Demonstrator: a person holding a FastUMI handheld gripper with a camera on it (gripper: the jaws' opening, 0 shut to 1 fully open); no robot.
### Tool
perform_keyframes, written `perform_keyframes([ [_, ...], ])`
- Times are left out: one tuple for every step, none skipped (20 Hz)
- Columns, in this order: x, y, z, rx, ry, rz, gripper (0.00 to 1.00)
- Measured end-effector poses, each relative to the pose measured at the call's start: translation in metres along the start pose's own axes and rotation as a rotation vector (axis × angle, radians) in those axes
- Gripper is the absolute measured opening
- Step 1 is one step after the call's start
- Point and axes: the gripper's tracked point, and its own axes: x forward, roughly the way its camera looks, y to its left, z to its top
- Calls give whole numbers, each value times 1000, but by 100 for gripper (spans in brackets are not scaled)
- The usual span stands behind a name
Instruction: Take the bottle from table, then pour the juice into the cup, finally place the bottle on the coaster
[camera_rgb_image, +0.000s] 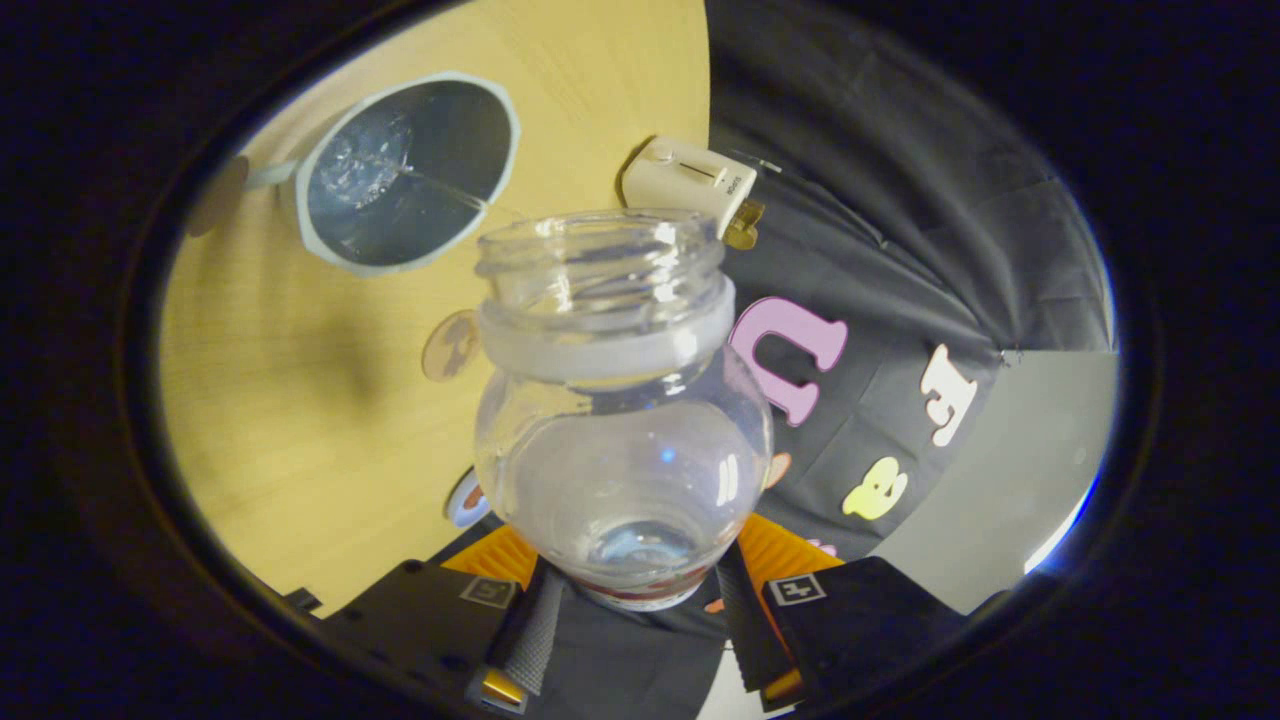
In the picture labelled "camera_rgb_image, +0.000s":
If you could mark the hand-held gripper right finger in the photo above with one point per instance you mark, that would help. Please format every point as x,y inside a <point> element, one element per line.
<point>750,640</point>

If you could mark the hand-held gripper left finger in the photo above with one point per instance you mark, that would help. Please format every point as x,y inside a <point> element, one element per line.
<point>535,630</point>

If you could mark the clear plastic juice bottle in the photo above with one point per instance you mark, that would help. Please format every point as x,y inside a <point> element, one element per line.
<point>620,460</point>

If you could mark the round wooden coaster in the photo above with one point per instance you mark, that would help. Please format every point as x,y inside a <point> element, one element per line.
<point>448,348</point>

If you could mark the pale green cup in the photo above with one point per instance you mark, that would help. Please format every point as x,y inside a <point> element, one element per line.
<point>450,130</point>

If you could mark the pale blue plate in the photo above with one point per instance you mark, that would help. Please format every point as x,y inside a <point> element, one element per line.
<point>458,505</point>

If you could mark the wooden table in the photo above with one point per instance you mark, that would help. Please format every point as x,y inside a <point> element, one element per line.
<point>300,400</point>

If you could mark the brown toast slice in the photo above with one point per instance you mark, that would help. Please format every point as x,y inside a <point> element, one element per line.
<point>745,225</point>

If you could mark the cream toaster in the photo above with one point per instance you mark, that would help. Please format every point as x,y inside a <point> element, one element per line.
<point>685,180</point>

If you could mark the black backdrop cloth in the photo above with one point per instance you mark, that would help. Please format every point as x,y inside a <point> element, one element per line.
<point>900,200</point>

